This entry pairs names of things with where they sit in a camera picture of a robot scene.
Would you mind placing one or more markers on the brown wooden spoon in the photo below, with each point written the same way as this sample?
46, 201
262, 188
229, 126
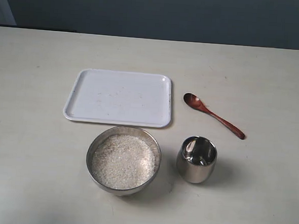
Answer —
195, 103

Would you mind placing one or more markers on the wide steel rice bowl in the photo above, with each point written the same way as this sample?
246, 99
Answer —
124, 130

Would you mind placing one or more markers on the white rice in bowl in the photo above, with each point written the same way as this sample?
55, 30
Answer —
123, 162

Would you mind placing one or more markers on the small steel cup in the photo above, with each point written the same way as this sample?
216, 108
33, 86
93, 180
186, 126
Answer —
196, 159

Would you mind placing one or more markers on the white rectangular plastic tray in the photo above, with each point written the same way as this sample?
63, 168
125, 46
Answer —
120, 98

